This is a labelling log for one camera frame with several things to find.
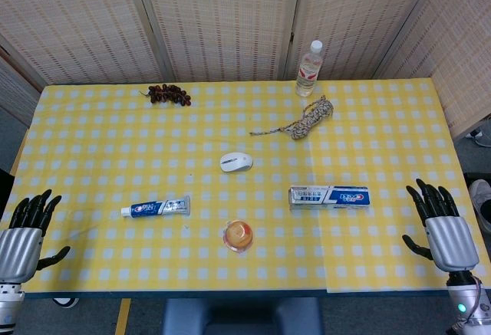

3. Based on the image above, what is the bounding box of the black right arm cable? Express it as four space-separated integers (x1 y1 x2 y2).
447 273 485 332

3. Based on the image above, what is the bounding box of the black and white sneaker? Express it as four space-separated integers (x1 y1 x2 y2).
51 297 80 309

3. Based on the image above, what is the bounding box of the yellow checkered table mat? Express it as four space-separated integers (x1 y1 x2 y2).
0 84 328 293
306 77 491 294

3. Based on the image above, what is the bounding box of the orange jelly cup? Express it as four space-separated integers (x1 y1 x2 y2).
222 219 255 254

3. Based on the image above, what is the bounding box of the clear plastic water bottle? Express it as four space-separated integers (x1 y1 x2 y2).
295 39 324 97

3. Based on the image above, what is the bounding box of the blue and white toothpaste tube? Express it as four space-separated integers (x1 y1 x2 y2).
120 195 192 218

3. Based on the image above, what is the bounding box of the black and silver right hand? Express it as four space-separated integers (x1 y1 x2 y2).
401 178 480 274

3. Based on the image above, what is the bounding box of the black and silver left hand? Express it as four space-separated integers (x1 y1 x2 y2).
0 189 72 284

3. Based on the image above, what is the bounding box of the yellow floor tape strip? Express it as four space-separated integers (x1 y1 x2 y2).
114 298 132 335

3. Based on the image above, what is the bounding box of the blue and white toothpaste box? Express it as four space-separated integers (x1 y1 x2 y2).
288 185 372 211

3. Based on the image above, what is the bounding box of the woven folding screen panel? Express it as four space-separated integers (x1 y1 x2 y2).
0 35 44 127
0 0 172 87
375 0 491 141
132 0 308 83
285 0 448 81

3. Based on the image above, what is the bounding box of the white computer mouse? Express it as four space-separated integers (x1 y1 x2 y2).
219 152 254 174

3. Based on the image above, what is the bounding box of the coiled speckled rope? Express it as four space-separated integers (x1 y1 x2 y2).
249 95 334 140

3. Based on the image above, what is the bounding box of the bunch of dark red grapes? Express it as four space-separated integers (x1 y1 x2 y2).
138 84 192 107

